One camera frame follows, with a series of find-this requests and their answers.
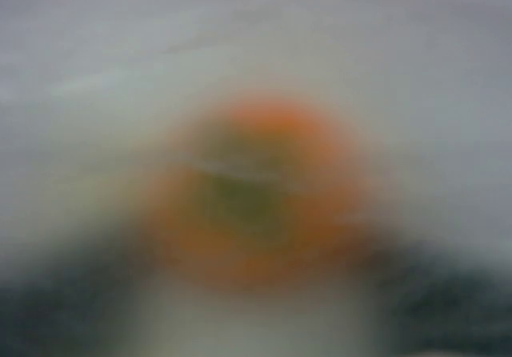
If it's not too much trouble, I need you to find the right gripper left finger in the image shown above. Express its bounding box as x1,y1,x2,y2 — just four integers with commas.
1,246,150,356

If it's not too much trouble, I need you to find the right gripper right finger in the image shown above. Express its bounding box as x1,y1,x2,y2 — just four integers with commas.
362,238,511,356

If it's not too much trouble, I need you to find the orange fake fruit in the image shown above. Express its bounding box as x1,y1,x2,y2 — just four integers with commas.
145,92,374,289

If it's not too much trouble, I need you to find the clear printed plastic bag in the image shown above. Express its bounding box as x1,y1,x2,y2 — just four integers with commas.
1,0,511,356

